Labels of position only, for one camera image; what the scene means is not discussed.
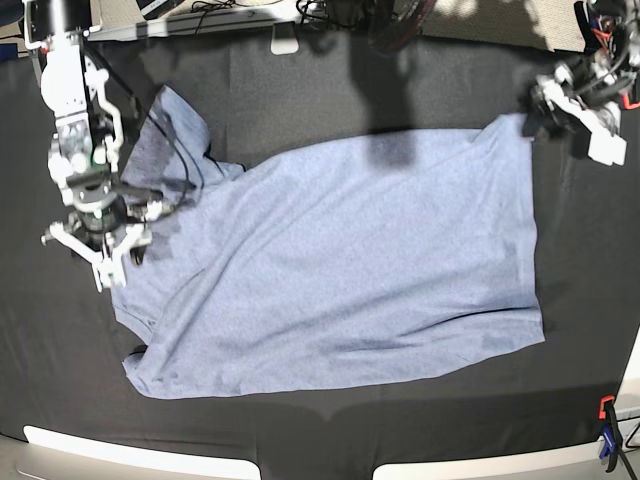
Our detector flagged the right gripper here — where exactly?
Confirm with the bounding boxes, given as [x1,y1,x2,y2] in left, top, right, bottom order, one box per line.
[41,184,173,266]

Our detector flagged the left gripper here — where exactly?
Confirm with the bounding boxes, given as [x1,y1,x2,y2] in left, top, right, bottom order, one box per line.
[521,62,638,138]

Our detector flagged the light blue t-shirt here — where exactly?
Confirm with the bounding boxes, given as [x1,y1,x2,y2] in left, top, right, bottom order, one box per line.
[112,88,544,400]

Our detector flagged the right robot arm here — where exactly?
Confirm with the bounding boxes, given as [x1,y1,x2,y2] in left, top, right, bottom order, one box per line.
[23,1,172,267]

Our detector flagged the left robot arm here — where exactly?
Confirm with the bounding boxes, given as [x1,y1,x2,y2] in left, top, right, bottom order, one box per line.
[524,1,639,137]

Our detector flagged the right rear orange clamp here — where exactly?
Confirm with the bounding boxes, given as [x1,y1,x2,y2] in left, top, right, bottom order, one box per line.
[622,93,640,110]

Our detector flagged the black table cloth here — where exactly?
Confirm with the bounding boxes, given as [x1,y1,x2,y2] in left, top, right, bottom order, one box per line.
[1,31,639,479]

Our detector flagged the right front orange blue clamp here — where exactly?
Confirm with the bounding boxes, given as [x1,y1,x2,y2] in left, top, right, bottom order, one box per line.
[598,395,621,473]

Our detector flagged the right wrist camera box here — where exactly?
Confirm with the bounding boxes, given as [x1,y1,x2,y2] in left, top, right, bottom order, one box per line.
[91,257,127,292]

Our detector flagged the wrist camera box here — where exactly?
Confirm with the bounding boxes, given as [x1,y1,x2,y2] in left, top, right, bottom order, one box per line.
[91,257,127,292]
[587,131,627,166]

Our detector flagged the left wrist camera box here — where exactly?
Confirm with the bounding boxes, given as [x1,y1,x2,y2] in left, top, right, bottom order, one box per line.
[587,131,627,166]

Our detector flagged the white camera mount foot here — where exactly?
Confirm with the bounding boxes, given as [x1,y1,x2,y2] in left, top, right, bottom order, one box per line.
[270,22,300,56]

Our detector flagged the aluminium frame rail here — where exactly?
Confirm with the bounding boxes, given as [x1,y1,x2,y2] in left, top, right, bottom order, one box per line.
[84,12,221,42]

